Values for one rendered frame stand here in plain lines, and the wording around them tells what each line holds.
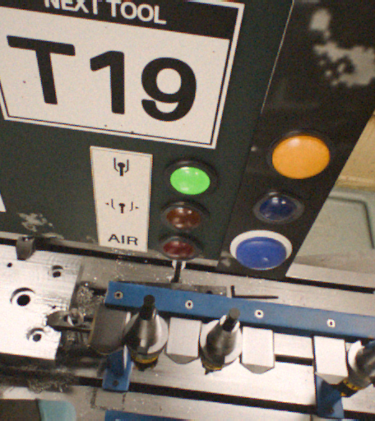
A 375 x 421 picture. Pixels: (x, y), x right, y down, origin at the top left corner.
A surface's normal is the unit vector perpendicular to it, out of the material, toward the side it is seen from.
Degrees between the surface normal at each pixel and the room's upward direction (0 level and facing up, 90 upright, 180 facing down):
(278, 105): 90
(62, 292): 0
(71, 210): 90
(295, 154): 87
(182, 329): 0
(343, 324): 0
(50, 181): 90
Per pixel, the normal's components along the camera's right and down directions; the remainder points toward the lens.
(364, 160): -0.09, 0.78
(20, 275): 0.10, -0.61
